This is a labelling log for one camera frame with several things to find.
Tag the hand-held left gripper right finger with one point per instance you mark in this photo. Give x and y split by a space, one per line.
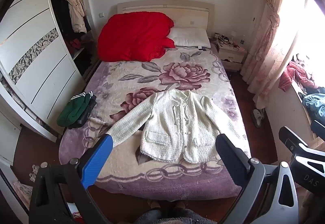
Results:
232 160

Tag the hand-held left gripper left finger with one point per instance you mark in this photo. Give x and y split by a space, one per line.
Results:
99 160

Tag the beige hanging coat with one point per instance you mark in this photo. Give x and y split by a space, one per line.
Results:
75 8

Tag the green garment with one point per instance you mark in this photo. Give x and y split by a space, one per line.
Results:
73 109

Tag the red clothing in wardrobe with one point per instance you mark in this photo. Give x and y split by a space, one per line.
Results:
75 45

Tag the dark hanging clothes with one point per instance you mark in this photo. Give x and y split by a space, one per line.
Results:
59 8

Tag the white slipper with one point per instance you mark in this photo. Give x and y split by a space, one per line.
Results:
256 118
263 113

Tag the floral plush blanket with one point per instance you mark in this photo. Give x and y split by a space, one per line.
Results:
157 74

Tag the cream nightstand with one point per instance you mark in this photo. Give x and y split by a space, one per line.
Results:
231 55

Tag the window sill cabinet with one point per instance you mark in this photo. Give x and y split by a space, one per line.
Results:
287 109

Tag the beige wooden bed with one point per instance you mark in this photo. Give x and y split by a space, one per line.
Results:
165 9

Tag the white tweed jacket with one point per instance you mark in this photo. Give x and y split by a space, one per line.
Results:
175 122

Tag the wall switch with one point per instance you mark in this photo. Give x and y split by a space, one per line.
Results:
101 15

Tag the small bottle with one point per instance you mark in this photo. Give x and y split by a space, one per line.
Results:
242 41

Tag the red quilt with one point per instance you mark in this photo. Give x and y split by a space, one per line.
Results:
134 35

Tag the pink floral curtain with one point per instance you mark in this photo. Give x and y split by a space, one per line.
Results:
269 36

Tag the blue garment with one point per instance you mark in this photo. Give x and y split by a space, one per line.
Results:
314 106

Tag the white pillow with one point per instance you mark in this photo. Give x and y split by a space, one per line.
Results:
190 36

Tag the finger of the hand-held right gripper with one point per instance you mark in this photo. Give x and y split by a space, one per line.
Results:
319 128
290 137

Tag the white wardrobe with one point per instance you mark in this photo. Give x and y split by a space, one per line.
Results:
38 49

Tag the pink red garment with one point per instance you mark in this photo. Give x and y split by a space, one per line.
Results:
292 74

